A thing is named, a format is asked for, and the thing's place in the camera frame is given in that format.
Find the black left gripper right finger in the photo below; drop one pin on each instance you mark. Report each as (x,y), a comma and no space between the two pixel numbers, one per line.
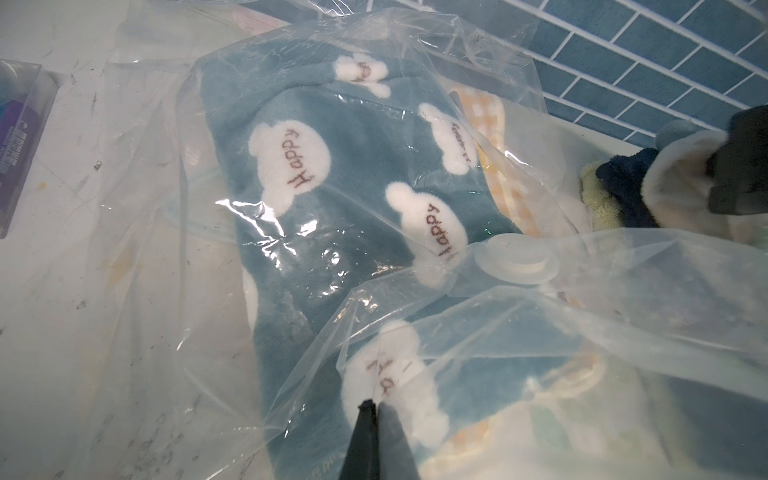
(395,455)

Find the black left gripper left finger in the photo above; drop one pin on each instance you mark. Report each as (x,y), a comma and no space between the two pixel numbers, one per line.
(362,461)

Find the clear plastic vacuum bag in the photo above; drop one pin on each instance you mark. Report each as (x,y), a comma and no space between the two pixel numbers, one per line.
(670,378)

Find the teal happy bear blanket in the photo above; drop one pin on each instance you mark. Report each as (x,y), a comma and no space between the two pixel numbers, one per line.
(357,192)

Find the navy blue star blanket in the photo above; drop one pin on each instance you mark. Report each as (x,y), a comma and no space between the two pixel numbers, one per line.
(622,177)

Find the white bear print blanket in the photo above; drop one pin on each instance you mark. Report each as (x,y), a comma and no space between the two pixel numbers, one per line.
(675,190)

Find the pale yellow fleece blanket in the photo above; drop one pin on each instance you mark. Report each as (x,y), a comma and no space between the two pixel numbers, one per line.
(603,207)

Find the light blue bear blanket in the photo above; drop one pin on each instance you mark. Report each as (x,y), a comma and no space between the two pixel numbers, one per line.
(674,131)

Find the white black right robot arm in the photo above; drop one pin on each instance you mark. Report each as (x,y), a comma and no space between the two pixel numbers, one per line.
(739,167)

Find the white bag valve cap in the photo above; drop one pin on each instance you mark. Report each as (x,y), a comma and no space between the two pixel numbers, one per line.
(517,259)

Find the orange checked blanket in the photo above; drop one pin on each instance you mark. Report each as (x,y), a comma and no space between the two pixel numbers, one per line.
(524,165)

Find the highlighter pen pack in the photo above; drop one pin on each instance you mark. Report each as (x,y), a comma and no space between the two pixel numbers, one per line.
(28,92)

